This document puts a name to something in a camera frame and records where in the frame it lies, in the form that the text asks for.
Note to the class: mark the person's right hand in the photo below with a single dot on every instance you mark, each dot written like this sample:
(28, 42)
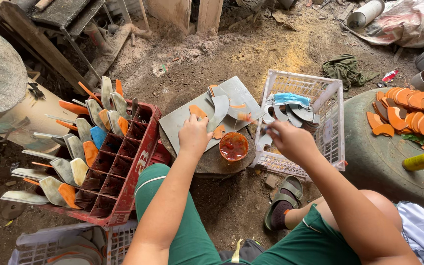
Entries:
(296, 142)

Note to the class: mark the person's left hand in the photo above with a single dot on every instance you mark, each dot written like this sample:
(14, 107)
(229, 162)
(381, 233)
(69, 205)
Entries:
(193, 138)

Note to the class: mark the person's right fingers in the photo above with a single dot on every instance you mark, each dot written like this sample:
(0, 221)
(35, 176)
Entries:
(276, 132)

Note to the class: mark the small paint brush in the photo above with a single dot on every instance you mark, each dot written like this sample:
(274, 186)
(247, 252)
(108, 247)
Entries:
(252, 121)

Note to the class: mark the grey blade with orange end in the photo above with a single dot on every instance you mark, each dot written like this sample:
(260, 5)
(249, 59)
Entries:
(197, 111)

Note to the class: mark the pile of grey unpainted blades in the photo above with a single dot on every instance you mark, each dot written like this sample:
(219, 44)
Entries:
(300, 119)

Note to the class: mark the blue face mask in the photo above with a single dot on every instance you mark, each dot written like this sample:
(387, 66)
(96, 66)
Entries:
(291, 98)

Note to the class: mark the orange paint bowl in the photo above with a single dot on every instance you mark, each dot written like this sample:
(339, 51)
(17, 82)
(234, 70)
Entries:
(233, 146)

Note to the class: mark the white plastic basket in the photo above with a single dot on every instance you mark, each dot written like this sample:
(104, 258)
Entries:
(328, 121)

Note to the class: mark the small orange painted piece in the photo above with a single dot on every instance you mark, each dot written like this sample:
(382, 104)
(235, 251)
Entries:
(219, 131)

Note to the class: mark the curved grey metal blade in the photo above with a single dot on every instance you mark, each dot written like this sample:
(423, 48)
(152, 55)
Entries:
(219, 110)

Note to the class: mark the green sandal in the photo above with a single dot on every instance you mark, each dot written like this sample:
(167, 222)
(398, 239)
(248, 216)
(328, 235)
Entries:
(287, 200)

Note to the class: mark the round wooden stump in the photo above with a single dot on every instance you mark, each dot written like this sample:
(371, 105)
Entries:
(212, 163)

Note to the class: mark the green cloth rag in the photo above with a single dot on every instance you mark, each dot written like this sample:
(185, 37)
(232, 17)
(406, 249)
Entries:
(344, 70)

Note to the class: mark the grey metal sheet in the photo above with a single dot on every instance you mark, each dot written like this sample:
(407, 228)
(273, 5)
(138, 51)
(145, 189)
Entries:
(177, 123)

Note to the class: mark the large grey-green tyre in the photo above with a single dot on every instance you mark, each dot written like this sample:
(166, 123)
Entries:
(375, 165)

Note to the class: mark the red and white wrapper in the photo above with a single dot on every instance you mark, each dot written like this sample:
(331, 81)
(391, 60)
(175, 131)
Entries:
(389, 75)

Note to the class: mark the green leaf sprig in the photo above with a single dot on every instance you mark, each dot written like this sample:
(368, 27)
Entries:
(413, 138)

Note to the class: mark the red plastic bottle crate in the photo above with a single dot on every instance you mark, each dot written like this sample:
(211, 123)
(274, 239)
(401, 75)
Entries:
(138, 162)

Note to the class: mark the heap of orange painted pieces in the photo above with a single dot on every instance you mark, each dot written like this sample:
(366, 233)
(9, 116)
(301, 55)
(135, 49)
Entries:
(418, 114)

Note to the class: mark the white plastic pipe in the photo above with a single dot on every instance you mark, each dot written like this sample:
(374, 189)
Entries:
(364, 14)

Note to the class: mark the upright wooden planks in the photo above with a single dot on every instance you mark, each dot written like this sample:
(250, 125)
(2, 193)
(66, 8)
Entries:
(186, 13)

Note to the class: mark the white woven sack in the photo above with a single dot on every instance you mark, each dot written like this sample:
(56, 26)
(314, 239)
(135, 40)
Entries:
(414, 24)

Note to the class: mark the bunch of orange-tipped blades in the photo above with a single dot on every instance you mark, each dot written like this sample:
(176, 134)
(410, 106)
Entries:
(75, 147)

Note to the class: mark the white basket with blades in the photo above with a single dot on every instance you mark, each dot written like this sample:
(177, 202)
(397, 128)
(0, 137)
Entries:
(68, 246)

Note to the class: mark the beige motor housing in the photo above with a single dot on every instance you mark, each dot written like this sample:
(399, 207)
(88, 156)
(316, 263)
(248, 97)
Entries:
(31, 117)

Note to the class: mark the round grinding wheel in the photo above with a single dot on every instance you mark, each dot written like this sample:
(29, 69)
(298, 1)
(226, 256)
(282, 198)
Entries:
(2, 73)

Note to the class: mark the dusty wooden machine frame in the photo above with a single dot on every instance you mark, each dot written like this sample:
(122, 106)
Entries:
(50, 36)

